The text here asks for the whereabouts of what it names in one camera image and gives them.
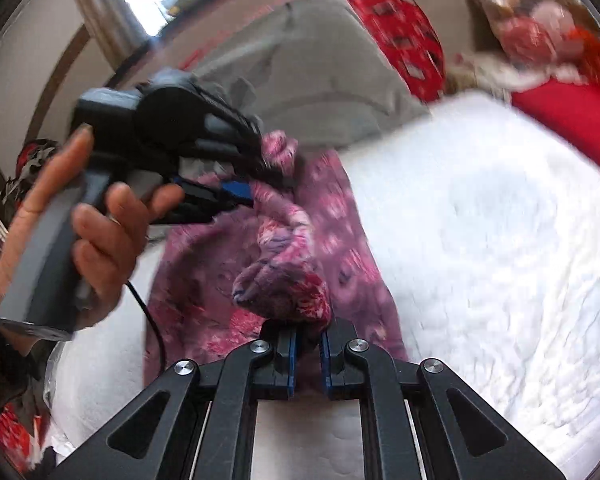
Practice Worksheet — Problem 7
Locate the red patterned cloth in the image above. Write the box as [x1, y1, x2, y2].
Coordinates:
[0, 399, 48, 468]
[0, 139, 62, 207]

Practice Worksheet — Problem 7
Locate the grey cloth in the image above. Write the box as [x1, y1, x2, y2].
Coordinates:
[180, 0, 432, 162]

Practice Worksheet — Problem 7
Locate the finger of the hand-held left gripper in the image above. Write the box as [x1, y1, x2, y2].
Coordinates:
[200, 85, 296, 192]
[150, 175, 257, 227]

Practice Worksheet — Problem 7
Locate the black cable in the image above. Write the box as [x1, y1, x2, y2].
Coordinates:
[125, 280, 168, 376]

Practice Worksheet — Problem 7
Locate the clear bag of clothes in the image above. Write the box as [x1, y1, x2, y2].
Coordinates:
[466, 0, 600, 87]

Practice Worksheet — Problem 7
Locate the pink floral small garment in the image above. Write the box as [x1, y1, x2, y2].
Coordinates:
[142, 130, 412, 397]

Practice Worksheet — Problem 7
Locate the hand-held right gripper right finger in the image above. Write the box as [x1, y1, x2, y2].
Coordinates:
[320, 317, 567, 480]

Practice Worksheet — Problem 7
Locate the white quilted mattress pad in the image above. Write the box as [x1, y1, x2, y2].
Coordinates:
[50, 90, 600, 480]

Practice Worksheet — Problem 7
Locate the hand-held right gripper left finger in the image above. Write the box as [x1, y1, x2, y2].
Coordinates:
[50, 320, 301, 480]

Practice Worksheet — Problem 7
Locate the person's left hand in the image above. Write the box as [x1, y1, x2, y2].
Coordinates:
[0, 127, 186, 333]

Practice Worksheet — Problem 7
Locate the white printed cloth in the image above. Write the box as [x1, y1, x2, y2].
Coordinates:
[447, 52, 517, 97]

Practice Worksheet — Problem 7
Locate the red printed blanket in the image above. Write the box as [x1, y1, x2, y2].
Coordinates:
[325, 0, 449, 107]

